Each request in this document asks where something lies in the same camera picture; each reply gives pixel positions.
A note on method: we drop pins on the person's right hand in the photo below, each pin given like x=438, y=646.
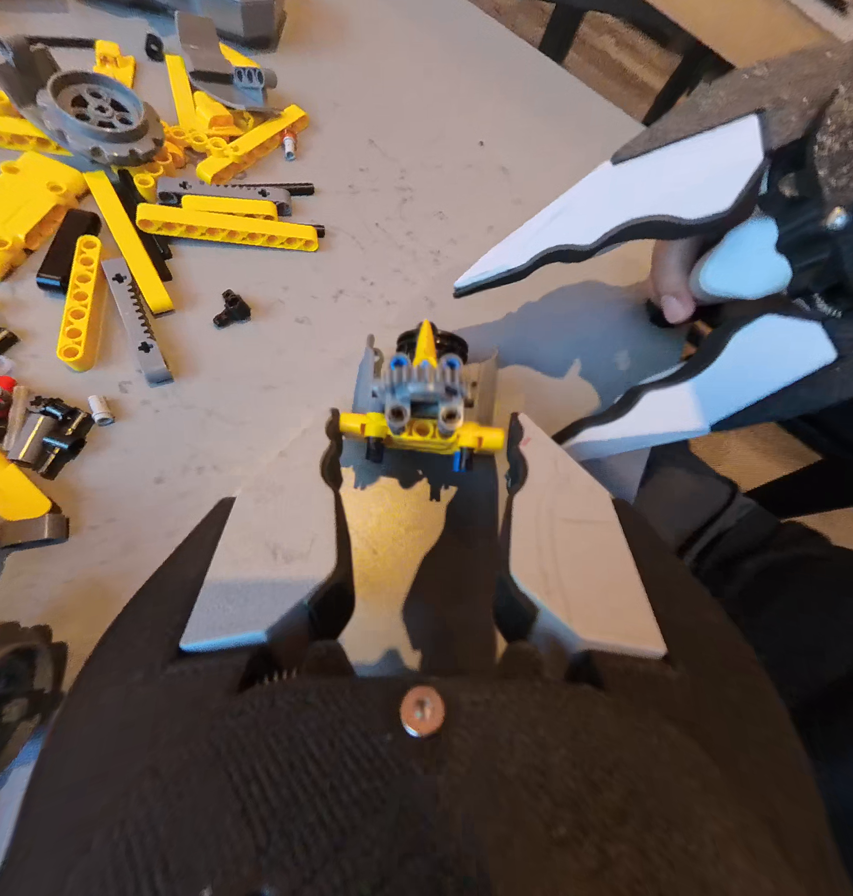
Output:
x=668, y=280

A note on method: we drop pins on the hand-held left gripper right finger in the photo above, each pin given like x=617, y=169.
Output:
x=573, y=560

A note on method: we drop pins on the beige table with black legs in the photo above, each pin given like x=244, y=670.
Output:
x=748, y=28

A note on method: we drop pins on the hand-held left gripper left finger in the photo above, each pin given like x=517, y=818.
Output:
x=272, y=560

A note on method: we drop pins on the grey desk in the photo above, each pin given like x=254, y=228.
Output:
x=370, y=175

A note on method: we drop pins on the grey battery hub brick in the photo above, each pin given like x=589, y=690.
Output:
x=244, y=17

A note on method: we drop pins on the black short beam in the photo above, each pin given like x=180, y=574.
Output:
x=65, y=252

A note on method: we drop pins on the yellow curved panel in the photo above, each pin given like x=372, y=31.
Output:
x=13, y=483

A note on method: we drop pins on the grey curved panel brick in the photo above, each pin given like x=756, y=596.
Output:
x=202, y=49

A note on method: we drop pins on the yellow rounded panel brick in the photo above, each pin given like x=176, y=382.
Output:
x=20, y=210

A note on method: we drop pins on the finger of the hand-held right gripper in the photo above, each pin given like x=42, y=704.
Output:
x=643, y=189
x=713, y=392

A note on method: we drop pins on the pile of yellow beams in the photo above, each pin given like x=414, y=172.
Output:
x=223, y=234

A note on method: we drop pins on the small grey orange-tipped pin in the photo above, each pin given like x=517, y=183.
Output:
x=290, y=145

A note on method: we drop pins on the grey gear rack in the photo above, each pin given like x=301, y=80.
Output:
x=136, y=322
x=216, y=190

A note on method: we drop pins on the small black connector piece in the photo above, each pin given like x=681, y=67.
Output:
x=231, y=309

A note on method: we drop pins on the person's dark clothing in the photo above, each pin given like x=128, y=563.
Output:
x=783, y=595

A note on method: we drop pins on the grey toothed wheel hub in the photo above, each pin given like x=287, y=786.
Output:
x=97, y=115

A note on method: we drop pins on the long black axle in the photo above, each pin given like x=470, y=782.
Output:
x=41, y=40

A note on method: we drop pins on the yellow grey gear brick assembly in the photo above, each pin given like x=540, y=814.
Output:
x=419, y=427

